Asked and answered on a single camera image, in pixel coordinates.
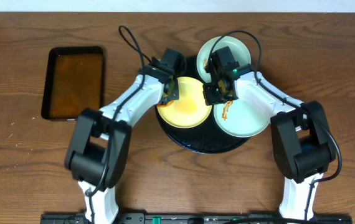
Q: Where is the yellow plate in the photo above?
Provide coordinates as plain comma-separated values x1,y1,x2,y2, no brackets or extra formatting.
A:
157,77,212,129

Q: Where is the light green plate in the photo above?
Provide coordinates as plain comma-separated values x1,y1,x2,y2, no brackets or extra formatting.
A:
196,36,251,83
213,100,269,138

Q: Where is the green and orange sponge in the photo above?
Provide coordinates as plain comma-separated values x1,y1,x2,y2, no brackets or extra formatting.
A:
156,101,174,108

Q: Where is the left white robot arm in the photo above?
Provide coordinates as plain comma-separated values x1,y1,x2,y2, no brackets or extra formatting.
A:
65,65,179,223

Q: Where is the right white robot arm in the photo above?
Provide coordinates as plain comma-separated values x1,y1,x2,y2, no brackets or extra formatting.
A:
204,62,342,221

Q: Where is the round black serving tray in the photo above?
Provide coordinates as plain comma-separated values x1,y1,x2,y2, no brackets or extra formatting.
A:
155,55,249,154

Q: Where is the black rectangular water tray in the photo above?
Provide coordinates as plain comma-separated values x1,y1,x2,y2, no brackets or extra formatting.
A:
41,46,106,121

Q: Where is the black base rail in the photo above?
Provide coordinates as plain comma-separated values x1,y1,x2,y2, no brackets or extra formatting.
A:
40,213,353,224

